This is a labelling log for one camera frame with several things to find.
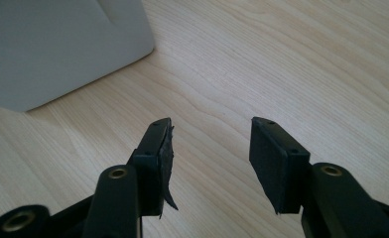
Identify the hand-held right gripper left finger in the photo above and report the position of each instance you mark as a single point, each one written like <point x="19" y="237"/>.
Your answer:
<point x="151" y="165"/>

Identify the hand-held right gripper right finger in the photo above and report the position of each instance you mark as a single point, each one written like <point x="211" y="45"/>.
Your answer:
<point x="275" y="165"/>

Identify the grey plastic container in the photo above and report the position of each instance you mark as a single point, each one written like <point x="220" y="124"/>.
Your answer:
<point x="50" y="46"/>

